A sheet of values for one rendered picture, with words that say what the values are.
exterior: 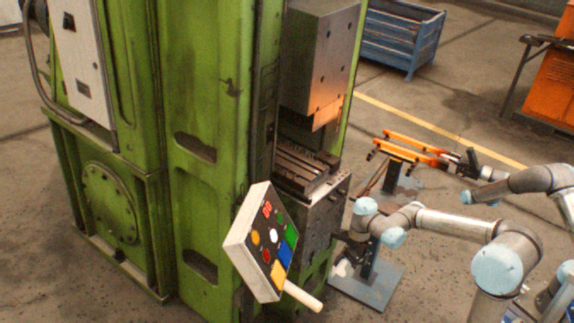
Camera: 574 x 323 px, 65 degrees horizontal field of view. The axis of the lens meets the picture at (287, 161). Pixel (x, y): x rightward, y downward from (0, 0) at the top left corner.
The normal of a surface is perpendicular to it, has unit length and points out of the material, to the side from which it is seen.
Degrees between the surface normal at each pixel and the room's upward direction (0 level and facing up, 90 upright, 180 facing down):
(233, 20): 89
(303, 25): 90
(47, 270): 0
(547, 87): 90
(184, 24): 89
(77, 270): 0
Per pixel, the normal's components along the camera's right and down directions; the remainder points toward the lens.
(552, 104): -0.66, 0.39
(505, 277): -0.78, 0.19
